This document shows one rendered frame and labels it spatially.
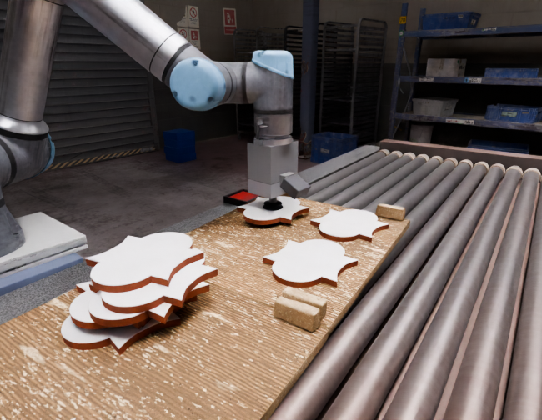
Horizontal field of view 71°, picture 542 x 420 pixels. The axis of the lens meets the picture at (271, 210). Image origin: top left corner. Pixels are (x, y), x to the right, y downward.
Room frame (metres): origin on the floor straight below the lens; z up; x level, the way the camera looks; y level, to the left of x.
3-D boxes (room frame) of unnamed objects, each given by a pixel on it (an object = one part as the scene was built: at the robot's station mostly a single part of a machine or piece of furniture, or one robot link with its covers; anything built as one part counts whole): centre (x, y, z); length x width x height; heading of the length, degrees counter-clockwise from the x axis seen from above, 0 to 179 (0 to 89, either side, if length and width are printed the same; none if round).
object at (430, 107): (4.93, -2.06, 0.74); 0.44 x 0.36 x 0.20; 36
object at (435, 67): (4.92, -2.13, 1.20); 0.36 x 0.28 x 0.22; 38
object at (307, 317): (0.39, -0.03, 0.95); 0.06 x 0.02 x 0.03; 57
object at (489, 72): (4.41, -2.63, 1.14); 0.50 x 0.38 x 0.11; 59
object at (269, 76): (0.75, 0.00, 1.21); 0.09 x 0.08 x 0.11; 84
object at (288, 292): (0.42, -0.04, 0.95); 0.06 x 0.02 x 0.03; 58
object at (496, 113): (4.38, -2.75, 0.72); 0.50 x 0.38 x 0.16; 43
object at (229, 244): (0.65, -0.03, 0.93); 0.41 x 0.35 x 0.02; 148
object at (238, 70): (0.75, 0.10, 1.21); 0.11 x 0.11 x 0.08; 84
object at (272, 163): (0.74, -0.02, 1.05); 0.12 x 0.09 x 0.16; 48
